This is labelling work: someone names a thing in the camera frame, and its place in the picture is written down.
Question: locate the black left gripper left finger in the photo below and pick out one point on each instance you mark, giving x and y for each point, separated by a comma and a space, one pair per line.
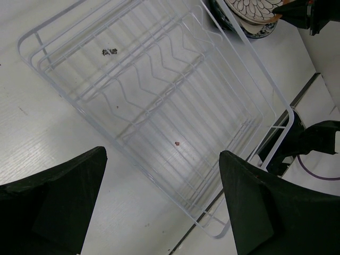
50, 212

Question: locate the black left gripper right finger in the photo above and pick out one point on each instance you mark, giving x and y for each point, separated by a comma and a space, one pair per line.
270, 215

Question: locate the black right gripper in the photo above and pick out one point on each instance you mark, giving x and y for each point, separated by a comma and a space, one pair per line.
313, 15

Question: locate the orange rimmed petal pattern plate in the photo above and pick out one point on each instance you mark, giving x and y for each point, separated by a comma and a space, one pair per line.
256, 11

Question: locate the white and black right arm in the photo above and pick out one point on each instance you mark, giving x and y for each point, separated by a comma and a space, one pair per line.
320, 137

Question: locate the cream plate with blue centre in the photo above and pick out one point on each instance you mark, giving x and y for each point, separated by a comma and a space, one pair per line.
252, 27

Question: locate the blue and white patterned plate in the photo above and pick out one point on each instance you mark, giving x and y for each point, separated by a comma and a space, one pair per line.
225, 23

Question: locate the white wire dish rack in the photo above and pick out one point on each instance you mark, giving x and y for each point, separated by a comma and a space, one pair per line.
167, 87

